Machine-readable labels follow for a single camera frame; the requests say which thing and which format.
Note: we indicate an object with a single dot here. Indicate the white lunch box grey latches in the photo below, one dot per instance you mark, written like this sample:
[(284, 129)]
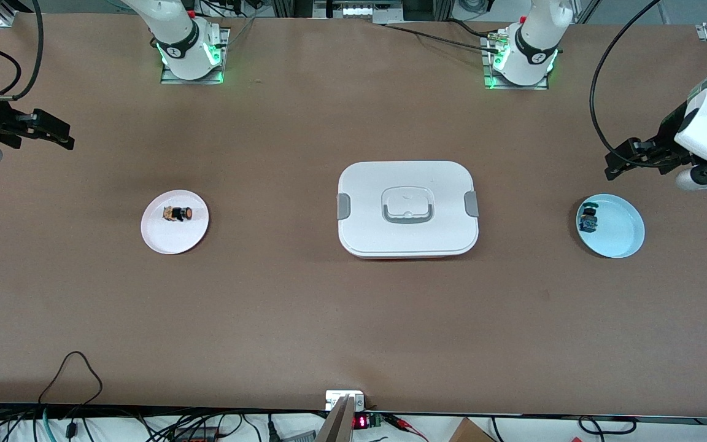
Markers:
[(439, 184)]

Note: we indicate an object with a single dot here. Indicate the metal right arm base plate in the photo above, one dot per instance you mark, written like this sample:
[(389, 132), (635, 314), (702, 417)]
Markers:
[(194, 81)]

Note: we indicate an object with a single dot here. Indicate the pink round plate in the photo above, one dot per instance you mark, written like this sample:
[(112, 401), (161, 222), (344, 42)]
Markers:
[(163, 239)]

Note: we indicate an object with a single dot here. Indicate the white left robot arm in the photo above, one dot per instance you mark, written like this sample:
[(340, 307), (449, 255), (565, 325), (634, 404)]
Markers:
[(534, 37)]

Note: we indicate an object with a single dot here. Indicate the red digit display board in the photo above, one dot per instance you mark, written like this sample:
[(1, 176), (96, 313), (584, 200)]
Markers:
[(363, 421)]

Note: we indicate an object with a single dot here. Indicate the orange push-button switch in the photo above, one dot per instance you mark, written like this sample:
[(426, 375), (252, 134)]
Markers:
[(178, 214)]

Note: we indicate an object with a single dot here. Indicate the light blue round plate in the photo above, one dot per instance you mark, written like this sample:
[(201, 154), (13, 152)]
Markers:
[(620, 227)]

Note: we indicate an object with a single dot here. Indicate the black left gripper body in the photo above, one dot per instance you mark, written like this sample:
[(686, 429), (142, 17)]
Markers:
[(666, 136)]

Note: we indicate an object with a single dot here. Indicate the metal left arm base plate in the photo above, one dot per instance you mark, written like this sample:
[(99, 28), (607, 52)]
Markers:
[(516, 86)]

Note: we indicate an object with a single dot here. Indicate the aluminium camera post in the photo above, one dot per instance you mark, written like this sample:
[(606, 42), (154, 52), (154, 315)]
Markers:
[(336, 423)]

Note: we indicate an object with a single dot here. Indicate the green push-button switch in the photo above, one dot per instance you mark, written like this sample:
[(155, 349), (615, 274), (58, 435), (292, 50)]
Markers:
[(588, 221)]

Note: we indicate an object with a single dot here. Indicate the white post mount bracket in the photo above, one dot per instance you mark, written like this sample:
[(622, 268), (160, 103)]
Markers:
[(332, 398)]

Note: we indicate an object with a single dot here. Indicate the red clip lead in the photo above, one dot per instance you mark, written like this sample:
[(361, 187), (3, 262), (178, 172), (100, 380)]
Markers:
[(405, 423)]

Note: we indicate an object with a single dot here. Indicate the brown cardboard piece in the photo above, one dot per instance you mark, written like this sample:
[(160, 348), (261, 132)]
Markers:
[(470, 433)]

